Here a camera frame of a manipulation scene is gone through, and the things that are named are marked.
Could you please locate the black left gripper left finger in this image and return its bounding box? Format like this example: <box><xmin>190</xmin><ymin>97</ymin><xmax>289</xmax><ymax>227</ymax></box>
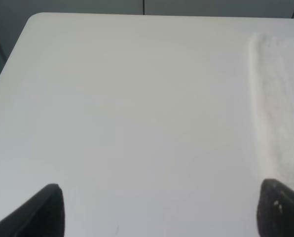
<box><xmin>0</xmin><ymin>184</ymin><xmax>65</xmax><ymax>237</ymax></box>

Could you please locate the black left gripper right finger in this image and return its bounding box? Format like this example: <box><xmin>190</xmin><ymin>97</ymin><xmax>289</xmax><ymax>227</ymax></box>
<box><xmin>257</xmin><ymin>179</ymin><xmax>294</xmax><ymax>237</ymax></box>

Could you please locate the white towel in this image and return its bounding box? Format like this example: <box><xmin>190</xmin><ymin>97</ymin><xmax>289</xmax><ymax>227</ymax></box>
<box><xmin>248</xmin><ymin>34</ymin><xmax>294</xmax><ymax>189</ymax></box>

